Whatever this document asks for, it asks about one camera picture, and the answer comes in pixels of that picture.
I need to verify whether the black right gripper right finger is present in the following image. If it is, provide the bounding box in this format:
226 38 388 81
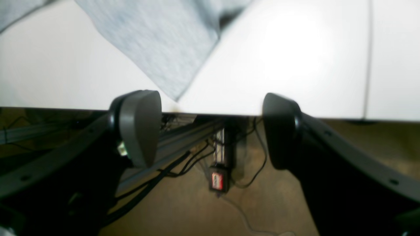
262 93 420 236

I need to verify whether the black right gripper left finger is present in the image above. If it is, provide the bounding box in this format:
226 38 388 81
1 90 162 236

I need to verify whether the grey T-shirt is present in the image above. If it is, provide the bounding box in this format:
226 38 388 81
1 0 251 101

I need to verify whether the aluminium table frame rail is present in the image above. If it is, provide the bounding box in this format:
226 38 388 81
117 115 228 194

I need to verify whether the small red-label black box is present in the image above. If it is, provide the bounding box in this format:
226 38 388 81
209 163 230 194

